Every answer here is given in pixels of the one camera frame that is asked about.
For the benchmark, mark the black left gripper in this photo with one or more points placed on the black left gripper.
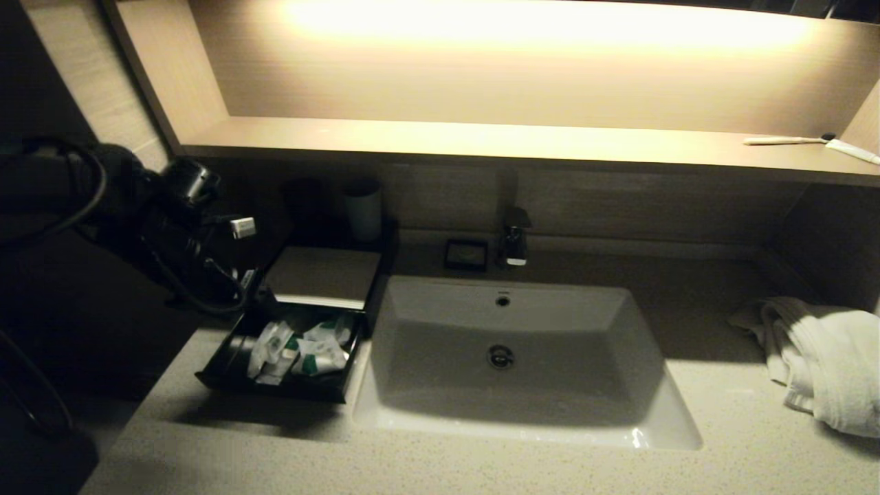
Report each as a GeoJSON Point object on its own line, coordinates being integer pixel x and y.
{"type": "Point", "coordinates": [192, 265]}

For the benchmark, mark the clear packet green leaf logo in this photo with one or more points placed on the clear packet green leaf logo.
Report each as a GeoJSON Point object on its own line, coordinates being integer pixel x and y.
{"type": "Point", "coordinates": [331, 333]}

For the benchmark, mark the clear sachet green label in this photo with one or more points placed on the clear sachet green label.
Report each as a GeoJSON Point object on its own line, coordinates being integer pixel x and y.
{"type": "Point", "coordinates": [320, 361]}

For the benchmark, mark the black box drawer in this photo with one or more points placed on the black box drawer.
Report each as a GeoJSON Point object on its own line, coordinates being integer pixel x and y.
{"type": "Point", "coordinates": [316, 390]}

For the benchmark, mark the grey plastic cup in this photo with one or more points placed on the grey plastic cup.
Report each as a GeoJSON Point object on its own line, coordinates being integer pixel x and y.
{"type": "Point", "coordinates": [363, 213]}

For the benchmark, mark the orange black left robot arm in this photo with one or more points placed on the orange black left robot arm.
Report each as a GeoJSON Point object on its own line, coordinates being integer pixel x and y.
{"type": "Point", "coordinates": [117, 199]}

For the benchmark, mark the black amenity box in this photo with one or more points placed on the black amenity box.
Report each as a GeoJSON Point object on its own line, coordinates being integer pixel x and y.
{"type": "Point", "coordinates": [386, 268]}

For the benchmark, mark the dark plastic cup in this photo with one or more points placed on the dark plastic cup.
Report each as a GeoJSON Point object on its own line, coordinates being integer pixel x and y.
{"type": "Point", "coordinates": [306, 203]}

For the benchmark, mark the small black soap dish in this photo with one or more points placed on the small black soap dish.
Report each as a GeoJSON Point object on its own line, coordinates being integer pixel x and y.
{"type": "Point", "coordinates": [466, 255]}

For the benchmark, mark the chrome sink drain plug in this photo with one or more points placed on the chrome sink drain plug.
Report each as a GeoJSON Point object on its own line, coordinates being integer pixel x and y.
{"type": "Point", "coordinates": [500, 357]}

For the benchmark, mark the chrome faucet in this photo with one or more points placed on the chrome faucet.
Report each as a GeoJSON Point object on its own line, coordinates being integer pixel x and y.
{"type": "Point", "coordinates": [514, 240]}

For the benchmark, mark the white ceramic sink basin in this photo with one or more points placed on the white ceramic sink basin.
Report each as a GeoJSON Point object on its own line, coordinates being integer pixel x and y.
{"type": "Point", "coordinates": [550, 412]}

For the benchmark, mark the white toothbrush dark head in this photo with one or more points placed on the white toothbrush dark head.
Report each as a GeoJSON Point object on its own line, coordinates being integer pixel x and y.
{"type": "Point", "coordinates": [777, 140]}

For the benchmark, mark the white folded towel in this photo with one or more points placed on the white folded towel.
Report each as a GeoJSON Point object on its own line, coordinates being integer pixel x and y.
{"type": "Point", "coordinates": [832, 364]}

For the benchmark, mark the white toothpaste tube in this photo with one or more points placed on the white toothpaste tube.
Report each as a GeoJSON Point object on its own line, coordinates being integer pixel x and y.
{"type": "Point", "coordinates": [854, 150]}

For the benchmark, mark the lit wooden wall shelf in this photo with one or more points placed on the lit wooden wall shelf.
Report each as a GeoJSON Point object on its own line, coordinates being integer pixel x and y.
{"type": "Point", "coordinates": [481, 140]}

